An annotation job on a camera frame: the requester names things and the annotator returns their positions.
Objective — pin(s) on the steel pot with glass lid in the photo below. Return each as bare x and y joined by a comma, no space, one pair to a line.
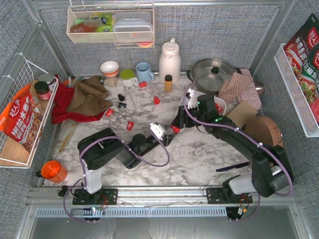
210,74

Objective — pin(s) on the pink silicone mould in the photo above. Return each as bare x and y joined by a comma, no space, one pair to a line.
249,96

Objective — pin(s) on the steel ladle bowl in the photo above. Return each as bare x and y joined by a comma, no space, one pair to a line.
260,88

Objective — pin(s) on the dark lidded sauce jar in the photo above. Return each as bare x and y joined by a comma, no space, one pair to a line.
42,90

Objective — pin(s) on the small beige pepper jar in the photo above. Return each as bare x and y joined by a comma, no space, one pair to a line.
111,82

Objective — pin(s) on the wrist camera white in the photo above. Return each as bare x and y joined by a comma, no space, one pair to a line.
158,130
191,95

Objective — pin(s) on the red capsule pair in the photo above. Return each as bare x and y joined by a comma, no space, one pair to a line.
218,108

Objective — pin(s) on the white thermos jug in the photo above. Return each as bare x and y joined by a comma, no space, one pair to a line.
170,61

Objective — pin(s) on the white striped bowl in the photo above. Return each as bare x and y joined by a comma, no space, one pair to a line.
110,68

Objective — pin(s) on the white plastic storage basket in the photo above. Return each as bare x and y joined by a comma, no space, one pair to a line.
217,100

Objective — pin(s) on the brown cloth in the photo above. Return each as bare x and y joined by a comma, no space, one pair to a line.
90,98

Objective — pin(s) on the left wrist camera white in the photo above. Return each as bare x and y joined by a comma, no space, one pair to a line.
158,130

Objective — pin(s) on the red seasoning packet right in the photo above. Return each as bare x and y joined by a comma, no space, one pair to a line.
302,52

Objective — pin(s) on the purple spatula handle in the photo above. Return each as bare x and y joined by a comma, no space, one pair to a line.
237,166

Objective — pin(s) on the black capsule top lying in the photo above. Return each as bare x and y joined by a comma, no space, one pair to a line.
122,105

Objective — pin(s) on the green drink bottle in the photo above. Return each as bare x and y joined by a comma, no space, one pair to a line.
107,21

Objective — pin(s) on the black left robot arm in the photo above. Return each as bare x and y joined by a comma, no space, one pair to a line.
100,148

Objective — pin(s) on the clear wall shelf bin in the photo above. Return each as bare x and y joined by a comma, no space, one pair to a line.
81,29

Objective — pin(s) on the pink striped towel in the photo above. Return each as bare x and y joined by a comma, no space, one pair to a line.
232,88

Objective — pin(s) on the clear plastic food container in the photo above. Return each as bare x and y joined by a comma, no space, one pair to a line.
133,26

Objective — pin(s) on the orange spice bottle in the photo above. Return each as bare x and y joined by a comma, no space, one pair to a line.
168,83

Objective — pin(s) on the black capsule upright top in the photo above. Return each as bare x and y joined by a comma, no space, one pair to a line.
121,97

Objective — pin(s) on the white wire basket right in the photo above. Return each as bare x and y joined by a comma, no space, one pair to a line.
302,108

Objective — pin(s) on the round wooden board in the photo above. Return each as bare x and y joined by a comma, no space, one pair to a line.
264,129

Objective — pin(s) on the tan cardboard sheet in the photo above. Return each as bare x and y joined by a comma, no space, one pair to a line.
242,113

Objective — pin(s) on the blue mug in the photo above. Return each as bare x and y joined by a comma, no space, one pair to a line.
144,72

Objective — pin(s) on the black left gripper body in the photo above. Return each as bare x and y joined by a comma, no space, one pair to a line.
165,137

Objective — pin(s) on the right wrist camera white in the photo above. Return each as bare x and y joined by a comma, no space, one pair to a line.
191,95

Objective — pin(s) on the green lidded white cup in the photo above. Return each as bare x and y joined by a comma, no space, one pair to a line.
128,78

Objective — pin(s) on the red capsule by cloth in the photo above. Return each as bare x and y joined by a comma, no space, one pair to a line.
109,112

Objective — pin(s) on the silver lidded jar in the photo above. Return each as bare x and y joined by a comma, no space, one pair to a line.
49,79

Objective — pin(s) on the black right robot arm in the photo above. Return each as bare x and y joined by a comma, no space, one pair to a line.
270,168

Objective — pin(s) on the red cloth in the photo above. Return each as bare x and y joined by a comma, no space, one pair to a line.
61,101

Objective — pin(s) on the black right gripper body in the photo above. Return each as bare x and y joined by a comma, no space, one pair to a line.
186,117

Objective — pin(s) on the orange ball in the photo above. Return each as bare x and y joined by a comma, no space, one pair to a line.
53,171

